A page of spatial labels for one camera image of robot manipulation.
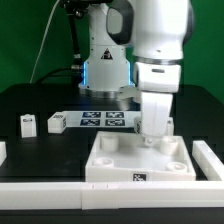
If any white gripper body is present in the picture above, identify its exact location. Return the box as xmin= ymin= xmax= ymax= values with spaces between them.
xmin=141 ymin=92 xmax=173 ymax=138

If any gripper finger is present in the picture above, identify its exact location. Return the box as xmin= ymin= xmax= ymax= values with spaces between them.
xmin=144 ymin=136 xmax=154 ymax=147

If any white square tabletop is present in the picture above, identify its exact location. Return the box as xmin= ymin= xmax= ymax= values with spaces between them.
xmin=85 ymin=131 xmax=196 ymax=182

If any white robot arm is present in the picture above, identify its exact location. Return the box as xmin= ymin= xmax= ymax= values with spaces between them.
xmin=79 ymin=0 xmax=194 ymax=146

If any white right fence piece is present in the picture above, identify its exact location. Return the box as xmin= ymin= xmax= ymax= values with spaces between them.
xmin=192 ymin=141 xmax=224 ymax=181

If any white fence piece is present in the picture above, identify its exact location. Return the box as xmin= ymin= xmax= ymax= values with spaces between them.
xmin=0 ymin=141 xmax=7 ymax=166
xmin=192 ymin=141 xmax=224 ymax=181

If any white left fence piece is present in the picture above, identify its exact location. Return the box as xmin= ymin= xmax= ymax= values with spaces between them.
xmin=0 ymin=141 xmax=7 ymax=166

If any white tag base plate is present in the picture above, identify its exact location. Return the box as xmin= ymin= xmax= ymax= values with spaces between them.
xmin=67 ymin=111 xmax=140 ymax=128

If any white front fence rail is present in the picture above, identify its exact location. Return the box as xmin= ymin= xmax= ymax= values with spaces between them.
xmin=0 ymin=181 xmax=224 ymax=210

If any black cable bundle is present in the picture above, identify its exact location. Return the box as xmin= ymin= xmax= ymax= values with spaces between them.
xmin=34 ymin=0 xmax=88 ymax=84

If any grey thin cable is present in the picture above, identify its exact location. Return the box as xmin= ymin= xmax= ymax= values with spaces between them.
xmin=29 ymin=0 xmax=62 ymax=84

